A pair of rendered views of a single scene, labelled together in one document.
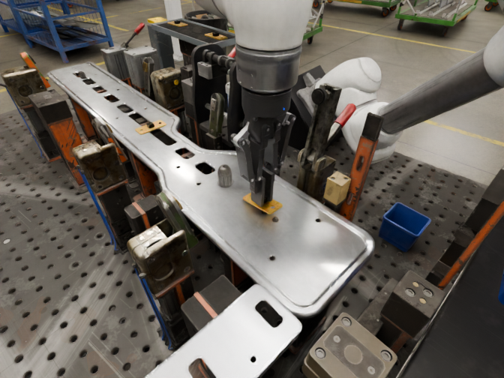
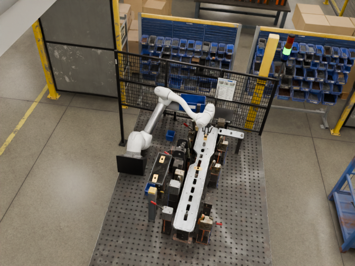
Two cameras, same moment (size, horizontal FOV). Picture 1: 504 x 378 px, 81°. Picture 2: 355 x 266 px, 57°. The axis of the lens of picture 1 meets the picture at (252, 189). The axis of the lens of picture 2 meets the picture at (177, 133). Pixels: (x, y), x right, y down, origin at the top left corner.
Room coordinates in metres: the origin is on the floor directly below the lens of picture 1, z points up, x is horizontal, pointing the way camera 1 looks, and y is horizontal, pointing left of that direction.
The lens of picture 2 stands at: (2.24, 1.88, 3.54)
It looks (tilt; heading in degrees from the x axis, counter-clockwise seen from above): 44 degrees down; 233
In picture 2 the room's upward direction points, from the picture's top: 5 degrees clockwise
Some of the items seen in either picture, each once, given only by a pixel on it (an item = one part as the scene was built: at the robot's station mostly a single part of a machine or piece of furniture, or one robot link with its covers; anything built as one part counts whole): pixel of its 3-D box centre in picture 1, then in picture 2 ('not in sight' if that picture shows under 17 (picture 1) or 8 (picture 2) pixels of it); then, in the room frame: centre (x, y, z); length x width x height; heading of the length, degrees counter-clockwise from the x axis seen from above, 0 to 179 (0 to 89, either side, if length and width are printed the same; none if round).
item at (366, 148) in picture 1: (345, 217); not in sight; (0.45, -0.21, 0.95); 0.03 x 0.01 x 0.50; 43
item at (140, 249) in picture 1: (172, 289); (221, 152); (0.32, 0.16, 0.87); 0.12 x 0.09 x 0.35; 133
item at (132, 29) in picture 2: not in sight; (130, 35); (-0.34, -3.31, 0.52); 1.21 x 0.81 x 1.05; 53
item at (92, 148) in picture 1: (115, 198); (214, 176); (0.60, 0.38, 0.87); 0.12 x 0.09 x 0.35; 133
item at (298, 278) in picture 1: (145, 127); (198, 170); (0.77, 0.31, 1.00); 1.38 x 0.22 x 0.02; 43
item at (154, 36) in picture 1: (168, 78); (152, 205); (1.35, 0.38, 0.92); 0.08 x 0.08 x 0.44; 43
